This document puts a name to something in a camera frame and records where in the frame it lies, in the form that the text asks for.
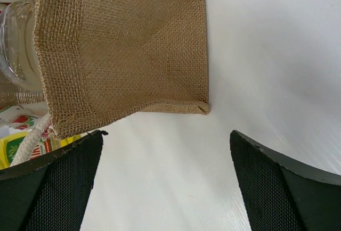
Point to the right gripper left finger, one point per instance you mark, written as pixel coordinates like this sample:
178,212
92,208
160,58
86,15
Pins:
51,192

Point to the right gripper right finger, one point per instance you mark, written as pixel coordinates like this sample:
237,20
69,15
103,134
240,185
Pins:
281,193

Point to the yellow bottle red cap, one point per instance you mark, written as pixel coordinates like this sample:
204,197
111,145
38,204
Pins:
11,143

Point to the clear jar grey lid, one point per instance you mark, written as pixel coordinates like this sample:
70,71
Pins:
19,62

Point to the burlap watermelon canvas bag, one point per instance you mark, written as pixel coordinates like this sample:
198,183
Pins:
103,60

